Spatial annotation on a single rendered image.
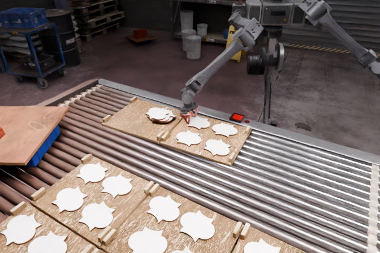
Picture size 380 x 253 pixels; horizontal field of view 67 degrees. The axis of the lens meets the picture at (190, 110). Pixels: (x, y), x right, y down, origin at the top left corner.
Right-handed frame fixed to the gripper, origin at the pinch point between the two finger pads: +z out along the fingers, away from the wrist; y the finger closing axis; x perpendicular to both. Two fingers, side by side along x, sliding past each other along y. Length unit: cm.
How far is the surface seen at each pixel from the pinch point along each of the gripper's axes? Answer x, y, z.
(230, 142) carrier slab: -27.6, -8.1, 7.7
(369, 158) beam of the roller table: -93, 15, 22
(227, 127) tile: -21.6, 2.6, 4.9
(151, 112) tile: 22.6, -7.3, -7.2
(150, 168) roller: 0.8, -43.5, 5.0
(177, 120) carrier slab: 8.9, -1.8, 0.0
